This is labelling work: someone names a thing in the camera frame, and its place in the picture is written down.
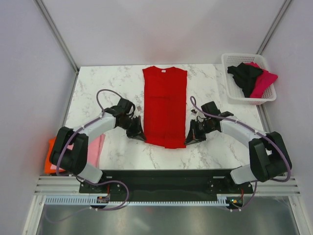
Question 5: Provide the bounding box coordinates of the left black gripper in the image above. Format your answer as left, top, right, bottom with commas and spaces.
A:
118, 116, 146, 142

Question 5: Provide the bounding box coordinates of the folded orange t shirt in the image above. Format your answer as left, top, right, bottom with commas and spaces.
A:
44, 137, 56, 174

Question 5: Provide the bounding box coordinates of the magenta t shirt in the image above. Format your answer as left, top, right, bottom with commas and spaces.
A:
250, 69, 278, 98

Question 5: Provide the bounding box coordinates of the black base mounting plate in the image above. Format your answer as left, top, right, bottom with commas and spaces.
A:
79, 169, 253, 201

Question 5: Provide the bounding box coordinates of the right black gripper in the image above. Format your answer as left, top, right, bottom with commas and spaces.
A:
184, 119, 215, 145

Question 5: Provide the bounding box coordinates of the black t shirt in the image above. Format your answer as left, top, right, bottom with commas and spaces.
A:
227, 63, 263, 98

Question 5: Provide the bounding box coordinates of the white slotted cable duct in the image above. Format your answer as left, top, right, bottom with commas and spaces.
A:
45, 195, 240, 207

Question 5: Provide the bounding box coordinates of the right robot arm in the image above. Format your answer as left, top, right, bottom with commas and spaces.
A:
184, 96, 292, 193

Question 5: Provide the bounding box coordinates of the folded pink t shirt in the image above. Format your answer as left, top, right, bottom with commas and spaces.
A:
50, 133, 106, 171

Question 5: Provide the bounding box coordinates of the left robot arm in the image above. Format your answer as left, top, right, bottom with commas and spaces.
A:
49, 98, 146, 192

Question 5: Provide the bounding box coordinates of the white plastic basket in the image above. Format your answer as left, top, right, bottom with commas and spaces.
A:
221, 53, 278, 105

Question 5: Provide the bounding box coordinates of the right aluminium frame post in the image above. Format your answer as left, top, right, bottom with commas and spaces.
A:
256, 0, 293, 55

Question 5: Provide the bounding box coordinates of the aluminium frame post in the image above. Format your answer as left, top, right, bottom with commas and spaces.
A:
34, 0, 79, 74
256, 0, 293, 55

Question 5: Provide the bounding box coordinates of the red t shirt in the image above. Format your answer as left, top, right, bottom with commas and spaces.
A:
142, 66, 187, 149

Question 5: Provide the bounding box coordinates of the left aluminium frame post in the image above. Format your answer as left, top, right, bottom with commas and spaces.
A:
34, 0, 79, 74

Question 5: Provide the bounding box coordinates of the aluminium front rail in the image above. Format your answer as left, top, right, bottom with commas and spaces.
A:
35, 176, 300, 196

